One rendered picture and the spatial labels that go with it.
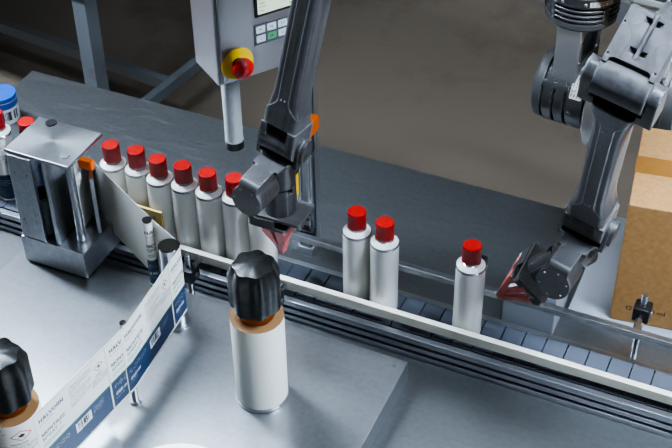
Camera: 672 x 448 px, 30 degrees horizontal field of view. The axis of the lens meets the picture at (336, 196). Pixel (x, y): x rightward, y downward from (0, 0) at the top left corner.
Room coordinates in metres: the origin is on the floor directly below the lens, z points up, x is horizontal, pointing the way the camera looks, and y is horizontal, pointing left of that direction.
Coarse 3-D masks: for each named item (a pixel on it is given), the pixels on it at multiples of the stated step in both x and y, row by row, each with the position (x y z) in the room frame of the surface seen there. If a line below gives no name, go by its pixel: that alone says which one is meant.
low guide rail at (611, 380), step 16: (192, 256) 1.78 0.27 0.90; (208, 256) 1.77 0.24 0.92; (288, 288) 1.69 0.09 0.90; (304, 288) 1.68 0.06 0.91; (320, 288) 1.67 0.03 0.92; (352, 304) 1.64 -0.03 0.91; (368, 304) 1.63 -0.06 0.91; (400, 320) 1.60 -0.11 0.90; (416, 320) 1.59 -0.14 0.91; (432, 320) 1.59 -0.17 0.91; (448, 336) 1.56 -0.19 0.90; (464, 336) 1.55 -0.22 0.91; (480, 336) 1.55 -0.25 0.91; (512, 352) 1.51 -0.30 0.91; (528, 352) 1.51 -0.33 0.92; (560, 368) 1.48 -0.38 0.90; (576, 368) 1.47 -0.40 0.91; (592, 368) 1.47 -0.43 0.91; (608, 384) 1.44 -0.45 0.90; (624, 384) 1.43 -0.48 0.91; (640, 384) 1.43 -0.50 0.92; (656, 400) 1.41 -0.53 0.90
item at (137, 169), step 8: (128, 152) 1.87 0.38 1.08; (136, 152) 1.87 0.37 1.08; (144, 152) 1.88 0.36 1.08; (128, 160) 1.87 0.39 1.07; (136, 160) 1.86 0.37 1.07; (144, 160) 1.87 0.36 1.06; (128, 168) 1.87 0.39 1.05; (136, 168) 1.86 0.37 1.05; (144, 168) 1.87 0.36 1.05; (128, 176) 1.86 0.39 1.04; (136, 176) 1.85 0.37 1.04; (144, 176) 1.85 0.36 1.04; (128, 184) 1.86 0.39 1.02; (136, 184) 1.85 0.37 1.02; (144, 184) 1.85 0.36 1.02; (128, 192) 1.86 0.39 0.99; (136, 192) 1.85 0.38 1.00; (144, 192) 1.85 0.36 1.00; (136, 200) 1.85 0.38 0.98; (144, 200) 1.85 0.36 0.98
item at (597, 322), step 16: (304, 240) 1.76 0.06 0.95; (320, 240) 1.75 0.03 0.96; (416, 272) 1.67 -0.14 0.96; (432, 272) 1.66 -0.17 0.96; (496, 288) 1.62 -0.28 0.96; (528, 304) 1.58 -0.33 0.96; (544, 304) 1.57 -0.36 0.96; (576, 320) 1.54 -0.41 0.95; (592, 320) 1.53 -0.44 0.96; (608, 320) 1.53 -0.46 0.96; (640, 336) 1.50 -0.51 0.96; (656, 336) 1.49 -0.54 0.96
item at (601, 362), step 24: (288, 264) 1.78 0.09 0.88; (336, 288) 1.71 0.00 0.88; (360, 312) 1.65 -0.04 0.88; (408, 312) 1.64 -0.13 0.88; (432, 312) 1.64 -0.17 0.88; (432, 336) 1.58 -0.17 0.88; (504, 336) 1.58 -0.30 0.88; (528, 336) 1.58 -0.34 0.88; (504, 360) 1.52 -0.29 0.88; (576, 360) 1.52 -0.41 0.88; (600, 360) 1.52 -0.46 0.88; (600, 384) 1.46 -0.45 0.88; (648, 384) 1.46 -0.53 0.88
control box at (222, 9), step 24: (192, 0) 1.85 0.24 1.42; (216, 0) 1.78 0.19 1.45; (240, 0) 1.80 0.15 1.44; (192, 24) 1.86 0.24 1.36; (216, 24) 1.78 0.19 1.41; (240, 24) 1.80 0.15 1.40; (216, 48) 1.78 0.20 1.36; (240, 48) 1.79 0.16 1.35; (264, 48) 1.82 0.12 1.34; (216, 72) 1.78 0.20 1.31
